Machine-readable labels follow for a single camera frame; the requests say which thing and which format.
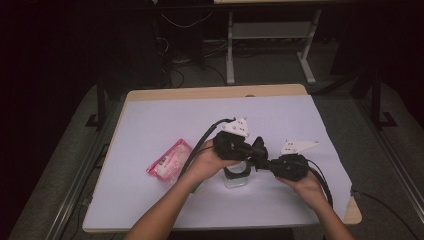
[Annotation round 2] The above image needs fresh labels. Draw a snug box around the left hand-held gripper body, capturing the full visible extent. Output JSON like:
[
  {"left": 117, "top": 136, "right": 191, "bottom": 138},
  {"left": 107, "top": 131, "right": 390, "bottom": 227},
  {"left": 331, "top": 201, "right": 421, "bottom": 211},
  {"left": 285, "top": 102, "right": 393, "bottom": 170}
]
[{"left": 213, "top": 116, "right": 254, "bottom": 162}]

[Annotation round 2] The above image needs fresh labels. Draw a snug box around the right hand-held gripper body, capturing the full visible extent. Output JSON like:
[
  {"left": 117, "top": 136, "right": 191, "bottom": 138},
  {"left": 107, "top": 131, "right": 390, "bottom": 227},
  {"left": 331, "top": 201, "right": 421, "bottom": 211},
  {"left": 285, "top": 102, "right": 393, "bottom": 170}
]
[{"left": 271, "top": 139, "right": 320, "bottom": 183}]

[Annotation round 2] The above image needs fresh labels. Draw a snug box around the clear jar with black lid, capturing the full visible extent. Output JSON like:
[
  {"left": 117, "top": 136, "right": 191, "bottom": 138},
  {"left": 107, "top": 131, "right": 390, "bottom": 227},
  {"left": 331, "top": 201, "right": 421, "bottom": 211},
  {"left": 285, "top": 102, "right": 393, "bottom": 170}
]
[{"left": 222, "top": 135, "right": 270, "bottom": 190}]

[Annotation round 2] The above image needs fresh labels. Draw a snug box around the pink and white seasoning packet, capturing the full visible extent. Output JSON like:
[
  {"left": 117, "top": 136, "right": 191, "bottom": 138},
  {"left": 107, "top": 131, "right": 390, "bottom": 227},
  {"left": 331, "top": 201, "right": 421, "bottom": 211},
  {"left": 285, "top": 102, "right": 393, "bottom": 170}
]
[{"left": 145, "top": 138, "right": 203, "bottom": 195}]

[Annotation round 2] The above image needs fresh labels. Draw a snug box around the person's right hand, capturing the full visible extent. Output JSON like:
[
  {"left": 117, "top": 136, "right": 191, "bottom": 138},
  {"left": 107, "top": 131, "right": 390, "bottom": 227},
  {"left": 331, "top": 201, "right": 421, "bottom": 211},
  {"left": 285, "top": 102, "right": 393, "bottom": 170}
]
[{"left": 275, "top": 170, "right": 330, "bottom": 210}]

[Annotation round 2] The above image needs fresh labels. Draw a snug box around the person's left hand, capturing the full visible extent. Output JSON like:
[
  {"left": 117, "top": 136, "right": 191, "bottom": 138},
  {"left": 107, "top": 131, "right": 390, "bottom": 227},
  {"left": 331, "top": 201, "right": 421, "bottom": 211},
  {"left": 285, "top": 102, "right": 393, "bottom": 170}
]
[{"left": 181, "top": 138, "right": 241, "bottom": 183}]

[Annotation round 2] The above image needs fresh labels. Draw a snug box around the wooden table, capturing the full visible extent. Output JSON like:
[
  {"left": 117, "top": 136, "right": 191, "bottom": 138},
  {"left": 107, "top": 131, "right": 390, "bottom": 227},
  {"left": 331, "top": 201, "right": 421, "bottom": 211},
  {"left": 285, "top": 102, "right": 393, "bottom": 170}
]
[{"left": 81, "top": 83, "right": 364, "bottom": 234}]

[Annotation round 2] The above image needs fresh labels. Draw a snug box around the white paper sheet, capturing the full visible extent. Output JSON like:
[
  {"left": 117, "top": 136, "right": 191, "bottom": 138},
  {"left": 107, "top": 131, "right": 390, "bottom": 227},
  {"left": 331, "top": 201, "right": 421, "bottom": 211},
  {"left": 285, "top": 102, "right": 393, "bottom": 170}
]
[{"left": 82, "top": 94, "right": 354, "bottom": 232}]

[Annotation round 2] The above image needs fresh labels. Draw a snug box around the black metal stand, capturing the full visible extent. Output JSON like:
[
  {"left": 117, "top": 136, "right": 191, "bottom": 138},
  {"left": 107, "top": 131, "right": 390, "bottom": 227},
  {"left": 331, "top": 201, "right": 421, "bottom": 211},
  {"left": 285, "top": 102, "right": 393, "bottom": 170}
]
[
  {"left": 352, "top": 66, "right": 399, "bottom": 130},
  {"left": 84, "top": 75, "right": 108, "bottom": 130}
]

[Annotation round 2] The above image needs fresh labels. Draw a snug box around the left hand-held gripper cable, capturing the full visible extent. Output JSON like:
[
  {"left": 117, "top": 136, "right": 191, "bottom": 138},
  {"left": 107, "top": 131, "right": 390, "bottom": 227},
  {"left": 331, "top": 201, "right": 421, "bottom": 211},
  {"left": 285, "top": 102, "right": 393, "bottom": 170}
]
[{"left": 178, "top": 117, "right": 236, "bottom": 181}]

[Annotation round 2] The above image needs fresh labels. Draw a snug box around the hand-held gripper cable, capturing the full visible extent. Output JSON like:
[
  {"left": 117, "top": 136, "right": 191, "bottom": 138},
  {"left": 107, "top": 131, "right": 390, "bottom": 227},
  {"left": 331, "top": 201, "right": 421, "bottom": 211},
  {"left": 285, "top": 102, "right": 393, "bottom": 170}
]
[
  {"left": 178, "top": 117, "right": 236, "bottom": 181},
  {"left": 305, "top": 158, "right": 335, "bottom": 208}
]

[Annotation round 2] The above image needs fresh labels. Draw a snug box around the right hand-held gripper cable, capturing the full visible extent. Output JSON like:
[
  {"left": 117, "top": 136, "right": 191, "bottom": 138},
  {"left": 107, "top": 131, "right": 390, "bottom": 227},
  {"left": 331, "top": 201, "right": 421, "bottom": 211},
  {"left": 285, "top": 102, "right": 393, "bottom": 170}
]
[{"left": 305, "top": 158, "right": 335, "bottom": 208}]

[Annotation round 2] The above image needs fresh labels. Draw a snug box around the black looped floor cable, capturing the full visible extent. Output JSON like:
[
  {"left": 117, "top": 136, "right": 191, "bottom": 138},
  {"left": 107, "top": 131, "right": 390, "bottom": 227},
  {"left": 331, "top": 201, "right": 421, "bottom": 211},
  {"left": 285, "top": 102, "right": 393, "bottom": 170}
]
[{"left": 169, "top": 62, "right": 228, "bottom": 88}]

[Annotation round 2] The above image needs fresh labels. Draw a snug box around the grey metal rail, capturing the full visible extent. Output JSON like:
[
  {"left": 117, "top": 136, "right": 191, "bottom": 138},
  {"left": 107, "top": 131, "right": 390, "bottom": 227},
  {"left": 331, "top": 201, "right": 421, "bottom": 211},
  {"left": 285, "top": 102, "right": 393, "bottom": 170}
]
[
  {"left": 44, "top": 128, "right": 113, "bottom": 240},
  {"left": 353, "top": 95, "right": 424, "bottom": 214}
]

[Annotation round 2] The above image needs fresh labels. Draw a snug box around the white metal desk frame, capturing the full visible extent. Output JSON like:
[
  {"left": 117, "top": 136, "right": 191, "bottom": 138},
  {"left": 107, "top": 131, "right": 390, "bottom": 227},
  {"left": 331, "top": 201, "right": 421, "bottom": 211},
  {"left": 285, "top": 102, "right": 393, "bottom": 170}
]
[{"left": 213, "top": 0, "right": 323, "bottom": 86}]

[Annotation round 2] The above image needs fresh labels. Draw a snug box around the white hanging cable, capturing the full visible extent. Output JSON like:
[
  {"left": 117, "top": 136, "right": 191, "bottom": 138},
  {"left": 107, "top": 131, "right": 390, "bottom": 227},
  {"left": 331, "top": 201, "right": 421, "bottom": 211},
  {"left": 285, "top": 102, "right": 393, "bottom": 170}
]
[{"left": 159, "top": 9, "right": 215, "bottom": 30}]

